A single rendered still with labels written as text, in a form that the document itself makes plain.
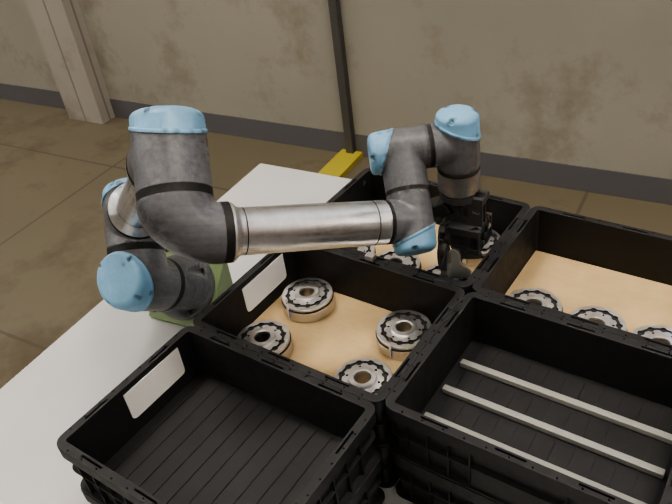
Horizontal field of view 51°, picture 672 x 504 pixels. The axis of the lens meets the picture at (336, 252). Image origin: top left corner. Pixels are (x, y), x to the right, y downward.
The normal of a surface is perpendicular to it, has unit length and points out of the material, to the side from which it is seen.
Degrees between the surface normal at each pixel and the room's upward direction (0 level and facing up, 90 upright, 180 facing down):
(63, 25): 90
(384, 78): 90
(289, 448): 0
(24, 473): 0
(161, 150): 46
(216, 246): 85
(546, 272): 0
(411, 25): 90
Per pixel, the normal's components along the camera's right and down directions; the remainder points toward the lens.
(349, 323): -0.11, -0.80
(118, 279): -0.39, 0.04
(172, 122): 0.26, -0.22
